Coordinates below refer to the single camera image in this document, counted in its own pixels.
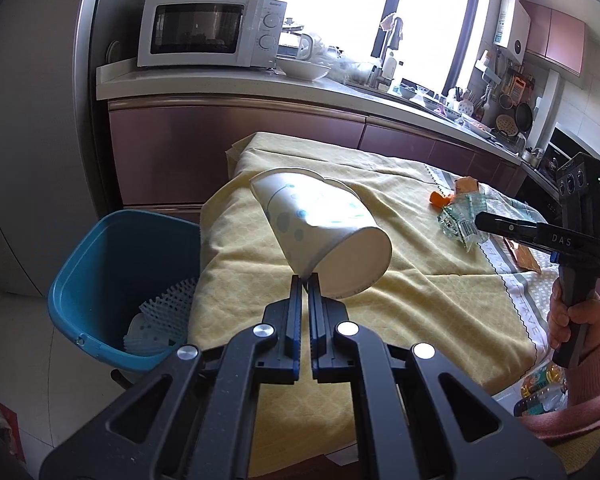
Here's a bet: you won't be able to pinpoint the white vertical pipe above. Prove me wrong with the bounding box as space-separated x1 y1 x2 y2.
527 70 561 151

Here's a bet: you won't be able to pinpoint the glass electric kettle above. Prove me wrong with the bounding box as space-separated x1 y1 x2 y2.
279 17 315 61

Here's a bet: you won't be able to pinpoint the white dotted paper cup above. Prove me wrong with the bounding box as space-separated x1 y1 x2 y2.
249 167 393 300

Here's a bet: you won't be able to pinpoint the brown kitchen base cabinet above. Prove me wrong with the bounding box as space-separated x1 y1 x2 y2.
96 57 526 221

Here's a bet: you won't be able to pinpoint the clear plastic bags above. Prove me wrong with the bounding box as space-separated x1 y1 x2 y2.
310 35 381 86

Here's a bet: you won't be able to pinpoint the brown paper scrap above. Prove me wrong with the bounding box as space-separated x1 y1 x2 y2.
502 237 542 272

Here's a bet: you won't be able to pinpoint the white water heater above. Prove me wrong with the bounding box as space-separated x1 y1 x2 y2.
494 0 531 61

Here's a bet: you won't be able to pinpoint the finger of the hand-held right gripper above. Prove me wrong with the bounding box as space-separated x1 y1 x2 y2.
475 211 543 249

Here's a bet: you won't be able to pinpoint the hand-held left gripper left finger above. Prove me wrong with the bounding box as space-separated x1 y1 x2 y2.
40 274 306 480

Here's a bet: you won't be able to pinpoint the white plate with food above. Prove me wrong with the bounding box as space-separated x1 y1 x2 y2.
460 112 494 136

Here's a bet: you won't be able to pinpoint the red printed bag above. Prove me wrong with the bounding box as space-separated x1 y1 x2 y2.
0 392 27 464

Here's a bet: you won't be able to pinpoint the yellow oil bottle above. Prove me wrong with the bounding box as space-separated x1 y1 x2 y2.
522 364 567 391

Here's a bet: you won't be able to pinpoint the white microwave oven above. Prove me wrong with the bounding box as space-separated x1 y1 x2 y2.
137 0 287 69

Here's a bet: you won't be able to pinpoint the dark framed window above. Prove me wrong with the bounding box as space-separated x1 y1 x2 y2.
267 0 491 96

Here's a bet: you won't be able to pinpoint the clear plastic bottle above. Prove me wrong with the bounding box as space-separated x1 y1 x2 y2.
512 385 569 418

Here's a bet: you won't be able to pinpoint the black built-in oven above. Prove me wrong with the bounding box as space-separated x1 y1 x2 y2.
517 127 600 253

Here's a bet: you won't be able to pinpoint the clear green printed plastic wrapper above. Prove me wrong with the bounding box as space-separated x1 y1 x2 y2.
439 194 488 252

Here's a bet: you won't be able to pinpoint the pink wall cabinet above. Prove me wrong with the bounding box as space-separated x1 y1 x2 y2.
522 0 586 78

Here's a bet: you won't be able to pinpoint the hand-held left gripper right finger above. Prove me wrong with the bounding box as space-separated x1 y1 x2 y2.
307 271 566 480

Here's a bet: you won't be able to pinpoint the white utensil holder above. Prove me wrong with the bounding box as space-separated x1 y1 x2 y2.
450 87 474 114

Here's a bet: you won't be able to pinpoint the yellow and grey printed tablecloth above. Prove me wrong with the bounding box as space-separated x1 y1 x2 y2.
186 131 556 461

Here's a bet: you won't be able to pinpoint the large white bowl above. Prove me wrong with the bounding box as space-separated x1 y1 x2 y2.
276 57 332 82

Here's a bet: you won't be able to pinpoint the person's right hand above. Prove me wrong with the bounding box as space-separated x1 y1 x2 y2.
547 278 600 359

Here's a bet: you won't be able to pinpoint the blue plastic bin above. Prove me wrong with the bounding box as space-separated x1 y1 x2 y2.
47 209 203 373

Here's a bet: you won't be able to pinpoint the grey refrigerator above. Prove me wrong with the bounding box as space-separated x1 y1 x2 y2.
0 5 126 301

